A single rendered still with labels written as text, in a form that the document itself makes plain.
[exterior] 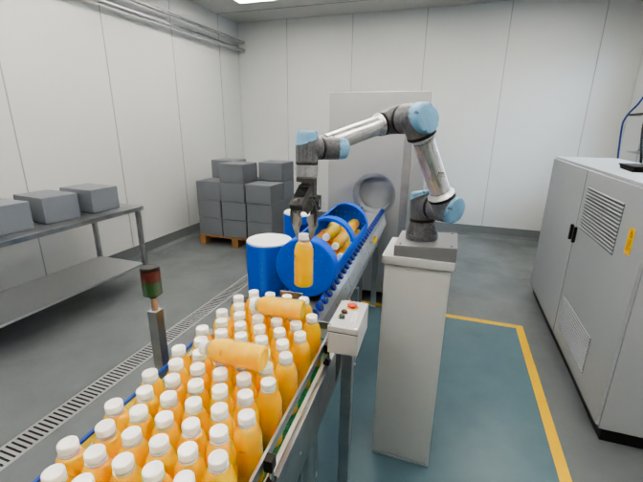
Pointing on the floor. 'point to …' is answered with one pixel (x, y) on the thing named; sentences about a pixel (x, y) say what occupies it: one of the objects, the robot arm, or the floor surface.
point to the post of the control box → (344, 417)
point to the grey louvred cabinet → (596, 288)
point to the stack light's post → (158, 338)
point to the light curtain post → (405, 186)
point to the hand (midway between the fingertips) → (303, 235)
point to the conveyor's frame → (307, 427)
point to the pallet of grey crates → (244, 199)
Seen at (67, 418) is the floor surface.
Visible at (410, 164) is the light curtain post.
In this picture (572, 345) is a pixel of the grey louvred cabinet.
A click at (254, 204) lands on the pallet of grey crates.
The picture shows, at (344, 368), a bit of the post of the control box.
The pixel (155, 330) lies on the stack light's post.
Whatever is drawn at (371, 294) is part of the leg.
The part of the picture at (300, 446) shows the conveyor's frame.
